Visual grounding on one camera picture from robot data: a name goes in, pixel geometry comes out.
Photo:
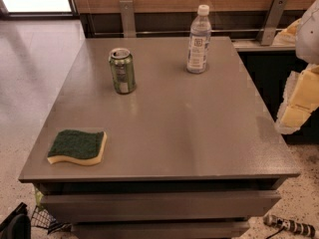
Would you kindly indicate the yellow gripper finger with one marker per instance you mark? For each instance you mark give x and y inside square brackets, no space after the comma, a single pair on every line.
[287,35]
[300,100]

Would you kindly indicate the clear plastic water bottle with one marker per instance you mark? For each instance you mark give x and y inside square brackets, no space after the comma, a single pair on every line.
[199,38]

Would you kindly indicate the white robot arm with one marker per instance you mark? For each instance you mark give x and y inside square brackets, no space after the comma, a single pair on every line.
[307,36]

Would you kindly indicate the power strip on floor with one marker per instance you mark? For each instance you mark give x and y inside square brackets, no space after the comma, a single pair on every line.
[291,226]

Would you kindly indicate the green soda can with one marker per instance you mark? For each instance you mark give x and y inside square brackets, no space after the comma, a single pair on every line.
[122,68]

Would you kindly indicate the grey cabinet with drawers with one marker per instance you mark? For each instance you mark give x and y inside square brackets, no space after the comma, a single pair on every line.
[187,156]

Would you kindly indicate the green and yellow sponge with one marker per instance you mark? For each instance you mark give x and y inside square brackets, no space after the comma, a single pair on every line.
[79,147]

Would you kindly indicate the black object bottom left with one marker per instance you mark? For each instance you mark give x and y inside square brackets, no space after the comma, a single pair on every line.
[17,224]

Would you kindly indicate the right metal wall bracket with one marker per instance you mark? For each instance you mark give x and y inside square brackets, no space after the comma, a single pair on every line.
[267,33]

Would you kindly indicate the metal wall bracket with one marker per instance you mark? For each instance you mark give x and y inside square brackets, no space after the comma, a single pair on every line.
[267,33]
[128,18]

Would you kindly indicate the metal wall rail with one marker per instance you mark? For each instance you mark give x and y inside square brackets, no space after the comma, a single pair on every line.
[233,33]

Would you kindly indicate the left metal wall bracket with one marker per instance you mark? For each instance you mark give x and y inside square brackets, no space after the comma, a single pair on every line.
[128,18]

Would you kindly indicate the black wire basket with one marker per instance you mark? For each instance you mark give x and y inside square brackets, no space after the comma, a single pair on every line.
[41,218]

